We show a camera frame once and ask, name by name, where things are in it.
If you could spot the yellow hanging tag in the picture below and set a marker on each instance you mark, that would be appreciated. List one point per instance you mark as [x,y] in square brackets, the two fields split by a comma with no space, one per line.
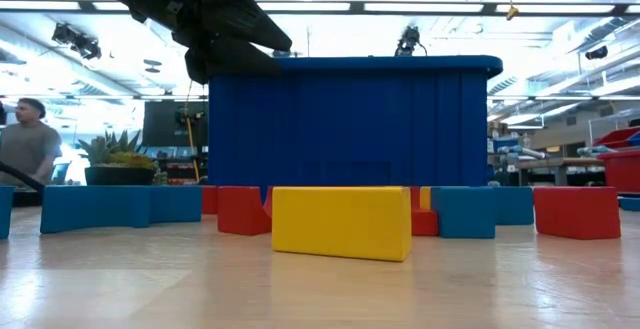
[512,12]

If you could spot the red plastic bin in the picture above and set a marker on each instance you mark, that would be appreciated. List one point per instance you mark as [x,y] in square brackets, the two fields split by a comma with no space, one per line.
[622,171]

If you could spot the pale grey background equipment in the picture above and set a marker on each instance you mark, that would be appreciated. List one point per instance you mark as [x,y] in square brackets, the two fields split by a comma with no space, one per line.
[595,150]
[520,151]

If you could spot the blue foam cube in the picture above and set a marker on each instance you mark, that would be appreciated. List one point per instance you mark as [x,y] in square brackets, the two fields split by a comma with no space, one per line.
[462,211]
[175,204]
[515,205]

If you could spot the black ceiling fixture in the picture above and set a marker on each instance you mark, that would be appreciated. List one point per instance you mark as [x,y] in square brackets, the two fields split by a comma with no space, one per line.
[596,52]

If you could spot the laptop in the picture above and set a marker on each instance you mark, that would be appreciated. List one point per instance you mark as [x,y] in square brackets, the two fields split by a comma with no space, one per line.
[60,171]

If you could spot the small red foam block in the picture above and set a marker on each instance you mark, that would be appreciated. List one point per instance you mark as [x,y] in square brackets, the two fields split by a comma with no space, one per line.
[425,223]

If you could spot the red foam cube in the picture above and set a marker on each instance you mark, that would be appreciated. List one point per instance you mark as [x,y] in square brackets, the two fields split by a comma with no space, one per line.
[242,210]
[210,199]
[577,211]

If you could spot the small blue box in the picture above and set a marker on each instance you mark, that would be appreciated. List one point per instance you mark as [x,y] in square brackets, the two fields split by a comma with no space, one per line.
[505,144]

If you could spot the green spiky plant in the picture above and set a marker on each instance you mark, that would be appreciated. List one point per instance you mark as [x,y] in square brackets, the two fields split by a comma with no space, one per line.
[115,149]

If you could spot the yellow foam rectangular block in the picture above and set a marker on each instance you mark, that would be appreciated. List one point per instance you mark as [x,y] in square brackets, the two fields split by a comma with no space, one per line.
[340,221]

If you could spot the black slanted bar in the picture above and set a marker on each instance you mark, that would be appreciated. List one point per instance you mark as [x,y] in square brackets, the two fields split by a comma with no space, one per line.
[20,176]

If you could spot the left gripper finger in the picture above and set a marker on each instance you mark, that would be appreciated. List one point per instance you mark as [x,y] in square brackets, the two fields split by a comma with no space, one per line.
[240,19]
[225,61]

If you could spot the background shelf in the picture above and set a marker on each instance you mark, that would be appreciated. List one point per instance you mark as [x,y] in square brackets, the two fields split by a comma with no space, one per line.
[175,166]

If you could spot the black monitor screen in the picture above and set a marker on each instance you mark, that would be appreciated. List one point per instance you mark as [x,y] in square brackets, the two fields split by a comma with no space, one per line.
[165,129]

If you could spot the blue foam arch block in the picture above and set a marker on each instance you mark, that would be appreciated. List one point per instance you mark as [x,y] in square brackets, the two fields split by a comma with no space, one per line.
[95,209]

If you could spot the black plant pot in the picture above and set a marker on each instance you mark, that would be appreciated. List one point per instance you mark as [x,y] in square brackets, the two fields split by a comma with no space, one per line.
[120,176]

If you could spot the black ceiling spotlight cluster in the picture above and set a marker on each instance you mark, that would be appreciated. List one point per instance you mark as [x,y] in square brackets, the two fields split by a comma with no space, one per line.
[77,41]

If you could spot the person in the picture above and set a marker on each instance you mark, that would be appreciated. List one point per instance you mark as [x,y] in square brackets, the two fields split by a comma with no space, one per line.
[30,144]

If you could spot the red foam arch block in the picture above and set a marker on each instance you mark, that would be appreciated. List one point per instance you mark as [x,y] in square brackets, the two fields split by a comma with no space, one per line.
[414,198]

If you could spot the large blue plastic bin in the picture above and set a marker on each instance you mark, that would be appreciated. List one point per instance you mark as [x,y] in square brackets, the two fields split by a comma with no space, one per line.
[350,129]

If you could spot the red tilted tray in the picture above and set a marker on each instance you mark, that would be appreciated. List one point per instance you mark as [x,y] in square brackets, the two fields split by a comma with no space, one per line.
[617,138]

